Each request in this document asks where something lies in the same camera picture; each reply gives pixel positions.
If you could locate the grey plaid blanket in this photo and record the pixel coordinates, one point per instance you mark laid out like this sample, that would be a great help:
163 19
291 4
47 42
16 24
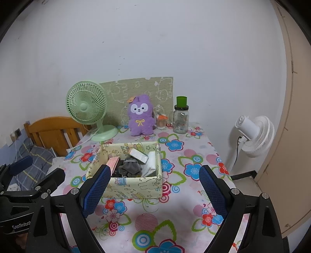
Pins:
36 158

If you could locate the white standing fan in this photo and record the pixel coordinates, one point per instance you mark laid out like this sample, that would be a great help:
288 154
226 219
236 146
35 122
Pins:
257 136

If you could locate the purple plush toy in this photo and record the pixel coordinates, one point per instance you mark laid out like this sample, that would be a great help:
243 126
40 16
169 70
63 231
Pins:
142 121

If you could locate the small jar with orange lid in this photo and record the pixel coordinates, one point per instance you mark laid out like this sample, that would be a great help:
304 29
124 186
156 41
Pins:
162 122

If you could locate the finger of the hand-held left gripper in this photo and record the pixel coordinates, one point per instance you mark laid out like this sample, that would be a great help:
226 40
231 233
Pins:
21 165
52 178

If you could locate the clear plastic packet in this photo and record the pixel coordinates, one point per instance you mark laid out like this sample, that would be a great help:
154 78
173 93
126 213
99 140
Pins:
149 165

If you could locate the white cloth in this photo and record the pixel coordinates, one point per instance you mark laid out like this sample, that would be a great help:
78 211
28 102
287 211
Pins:
139 156

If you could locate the beige wooden door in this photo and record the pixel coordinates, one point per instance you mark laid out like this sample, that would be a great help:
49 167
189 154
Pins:
289 146

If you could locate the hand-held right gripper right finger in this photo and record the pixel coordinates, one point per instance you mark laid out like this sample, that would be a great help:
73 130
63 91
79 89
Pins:
213 191

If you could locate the pink packet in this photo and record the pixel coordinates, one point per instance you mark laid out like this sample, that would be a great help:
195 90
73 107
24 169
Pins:
113 164

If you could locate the green desk fan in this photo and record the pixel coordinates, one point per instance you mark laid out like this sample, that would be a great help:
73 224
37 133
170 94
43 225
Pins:
83 107

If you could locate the yellow printed storage box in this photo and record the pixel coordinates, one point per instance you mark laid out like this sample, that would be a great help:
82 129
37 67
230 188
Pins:
138 186

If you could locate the green printed board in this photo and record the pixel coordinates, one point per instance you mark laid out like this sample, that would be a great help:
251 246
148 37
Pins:
145 86

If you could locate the wall power outlet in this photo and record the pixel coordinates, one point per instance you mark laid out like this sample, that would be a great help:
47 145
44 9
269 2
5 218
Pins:
17 133

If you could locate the grey cloth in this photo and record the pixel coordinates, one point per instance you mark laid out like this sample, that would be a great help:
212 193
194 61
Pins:
130 169

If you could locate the glass jar with green lid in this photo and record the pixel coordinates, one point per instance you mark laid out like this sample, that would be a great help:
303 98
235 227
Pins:
181 120

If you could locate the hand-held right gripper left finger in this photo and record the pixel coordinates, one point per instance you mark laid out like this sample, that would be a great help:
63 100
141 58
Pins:
96 192

